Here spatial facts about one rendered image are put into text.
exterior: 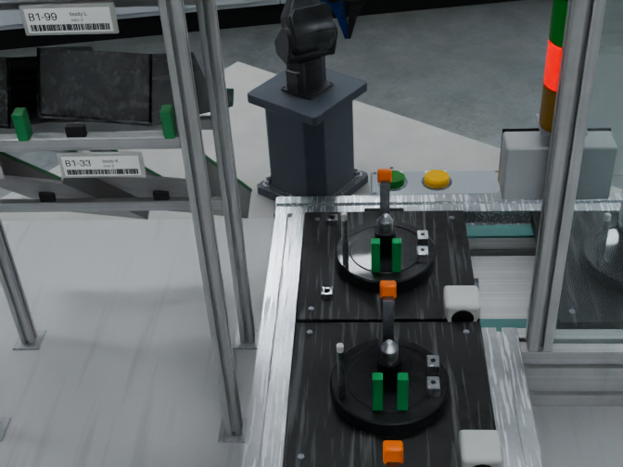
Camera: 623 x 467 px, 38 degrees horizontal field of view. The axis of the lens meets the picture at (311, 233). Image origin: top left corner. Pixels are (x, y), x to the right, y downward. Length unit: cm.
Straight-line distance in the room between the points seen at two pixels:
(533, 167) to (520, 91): 272
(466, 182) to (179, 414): 58
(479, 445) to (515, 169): 31
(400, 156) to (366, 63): 225
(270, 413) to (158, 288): 41
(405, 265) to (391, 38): 297
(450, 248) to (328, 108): 32
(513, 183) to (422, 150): 69
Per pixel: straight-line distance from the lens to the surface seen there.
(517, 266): 138
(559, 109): 98
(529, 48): 410
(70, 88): 100
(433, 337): 117
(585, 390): 125
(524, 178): 105
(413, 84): 378
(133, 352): 135
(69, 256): 156
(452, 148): 174
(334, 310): 121
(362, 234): 130
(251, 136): 180
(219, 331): 109
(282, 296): 126
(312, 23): 144
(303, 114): 145
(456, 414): 109
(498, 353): 117
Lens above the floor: 178
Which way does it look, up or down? 37 degrees down
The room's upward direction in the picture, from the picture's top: 3 degrees counter-clockwise
